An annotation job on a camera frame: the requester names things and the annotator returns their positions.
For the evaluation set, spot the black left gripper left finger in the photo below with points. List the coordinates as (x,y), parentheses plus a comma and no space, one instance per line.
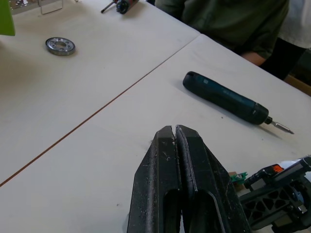
(150,174)

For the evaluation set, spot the person in olive green shirt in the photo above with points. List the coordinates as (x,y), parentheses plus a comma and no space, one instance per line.
(230,19)

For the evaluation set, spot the bright green flat object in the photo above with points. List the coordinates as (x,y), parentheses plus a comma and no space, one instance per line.
(5,17)

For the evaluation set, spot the small green and brown part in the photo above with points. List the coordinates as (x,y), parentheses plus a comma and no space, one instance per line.
(239,178)

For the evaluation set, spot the dark teal electric screwdriver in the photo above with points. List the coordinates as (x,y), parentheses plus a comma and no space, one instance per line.
(218,93)

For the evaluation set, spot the round silver metal lid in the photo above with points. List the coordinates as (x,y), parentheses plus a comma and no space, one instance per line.
(52,48)

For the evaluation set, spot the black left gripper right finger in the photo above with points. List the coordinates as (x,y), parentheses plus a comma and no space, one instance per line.
(206,174)

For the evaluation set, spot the light wooden board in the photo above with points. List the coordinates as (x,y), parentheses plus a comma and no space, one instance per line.
(300,85)

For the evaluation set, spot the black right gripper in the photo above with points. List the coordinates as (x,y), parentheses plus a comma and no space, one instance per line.
(281,178)

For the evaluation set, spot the person in white shirt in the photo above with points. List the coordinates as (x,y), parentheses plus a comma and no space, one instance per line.
(297,21)

